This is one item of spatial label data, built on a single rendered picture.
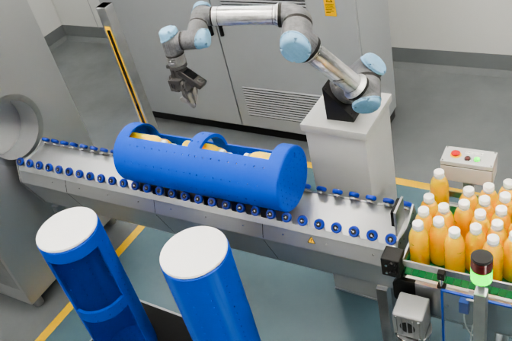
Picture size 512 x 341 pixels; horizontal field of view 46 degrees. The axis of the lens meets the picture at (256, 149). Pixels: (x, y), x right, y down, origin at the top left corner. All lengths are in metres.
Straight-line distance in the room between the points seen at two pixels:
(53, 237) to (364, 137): 1.41
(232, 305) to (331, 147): 0.83
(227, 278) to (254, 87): 2.28
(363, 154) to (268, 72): 1.75
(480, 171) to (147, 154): 1.41
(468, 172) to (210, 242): 1.05
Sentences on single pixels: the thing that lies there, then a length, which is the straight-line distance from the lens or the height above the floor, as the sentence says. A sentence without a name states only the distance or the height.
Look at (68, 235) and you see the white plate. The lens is 2.75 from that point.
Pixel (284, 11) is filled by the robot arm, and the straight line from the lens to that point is 2.34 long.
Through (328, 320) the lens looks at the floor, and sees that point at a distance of 3.37.
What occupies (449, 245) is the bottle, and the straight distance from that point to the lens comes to 2.22.
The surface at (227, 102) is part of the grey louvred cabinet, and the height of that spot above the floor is 0.30.
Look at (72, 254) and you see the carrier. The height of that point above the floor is 1.00.
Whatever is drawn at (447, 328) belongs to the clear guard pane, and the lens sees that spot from 2.40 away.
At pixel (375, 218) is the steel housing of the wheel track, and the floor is 0.93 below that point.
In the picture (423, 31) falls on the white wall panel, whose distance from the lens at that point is 5.16.
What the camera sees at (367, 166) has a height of 0.96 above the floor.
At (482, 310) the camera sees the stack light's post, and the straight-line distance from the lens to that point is 2.08.
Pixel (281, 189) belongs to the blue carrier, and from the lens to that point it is 2.43.
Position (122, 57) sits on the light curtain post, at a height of 1.43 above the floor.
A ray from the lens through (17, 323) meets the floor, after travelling 4.09.
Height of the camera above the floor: 2.68
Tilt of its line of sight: 36 degrees down
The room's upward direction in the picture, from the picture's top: 15 degrees counter-clockwise
